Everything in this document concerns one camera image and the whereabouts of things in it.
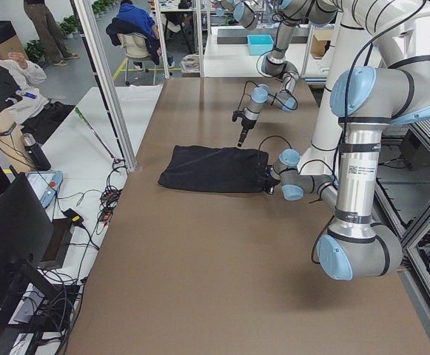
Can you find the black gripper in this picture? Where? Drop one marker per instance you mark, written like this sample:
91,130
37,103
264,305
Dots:
266,180
245,127

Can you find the black graphic t-shirt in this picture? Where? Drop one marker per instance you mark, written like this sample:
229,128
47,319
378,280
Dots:
217,170

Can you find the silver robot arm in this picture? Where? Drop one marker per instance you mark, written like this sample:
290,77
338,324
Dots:
353,245
275,64

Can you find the cardboard box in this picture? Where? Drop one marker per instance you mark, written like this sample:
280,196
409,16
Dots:
320,42

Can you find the black power strip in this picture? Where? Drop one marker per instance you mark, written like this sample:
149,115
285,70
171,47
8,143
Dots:
108,201

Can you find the seated person dark jacket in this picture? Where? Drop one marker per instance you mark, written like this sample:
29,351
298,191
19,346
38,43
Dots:
132,19

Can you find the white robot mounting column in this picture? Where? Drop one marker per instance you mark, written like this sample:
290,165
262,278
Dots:
365,99

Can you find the blue teach pendant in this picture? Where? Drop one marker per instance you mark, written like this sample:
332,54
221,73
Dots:
45,184

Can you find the black water bottle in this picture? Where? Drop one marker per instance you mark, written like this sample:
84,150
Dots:
35,152

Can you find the black computer monitor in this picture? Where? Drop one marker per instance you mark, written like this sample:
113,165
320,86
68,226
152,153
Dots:
25,233

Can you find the aluminium frame cage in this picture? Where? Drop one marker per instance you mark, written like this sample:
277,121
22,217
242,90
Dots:
88,30

